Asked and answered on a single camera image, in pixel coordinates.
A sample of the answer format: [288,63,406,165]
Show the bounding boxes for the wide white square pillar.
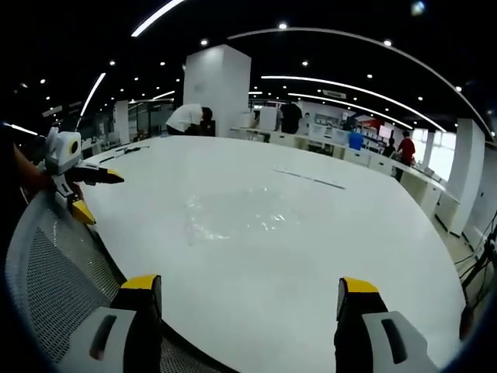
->
[182,44,252,138]

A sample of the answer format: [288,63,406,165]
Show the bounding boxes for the long white counter row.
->
[230,125,464,236]

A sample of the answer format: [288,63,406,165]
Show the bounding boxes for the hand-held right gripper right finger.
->
[333,276,440,373]

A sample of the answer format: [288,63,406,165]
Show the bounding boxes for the straight ceiling light strip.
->
[75,71,107,131]

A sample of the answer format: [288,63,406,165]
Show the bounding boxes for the grey mesh office chair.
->
[5,192,213,373]

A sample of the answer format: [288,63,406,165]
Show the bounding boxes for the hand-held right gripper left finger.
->
[57,274,163,373]

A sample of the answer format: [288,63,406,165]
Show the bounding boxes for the white box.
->
[259,106,281,131]

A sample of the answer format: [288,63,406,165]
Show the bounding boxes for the dark thin rod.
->
[99,145,151,164]

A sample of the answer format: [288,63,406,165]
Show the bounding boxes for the clear plastic food packaging bag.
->
[183,185,308,246]

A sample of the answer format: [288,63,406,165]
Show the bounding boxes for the narrow white pillar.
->
[445,117,487,239]

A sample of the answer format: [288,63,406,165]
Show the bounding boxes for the curved ceiling light strip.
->
[260,75,448,134]

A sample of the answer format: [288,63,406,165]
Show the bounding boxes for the thin grey strip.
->
[270,166,347,191]

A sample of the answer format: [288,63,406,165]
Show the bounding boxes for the black cables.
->
[454,232,497,340]

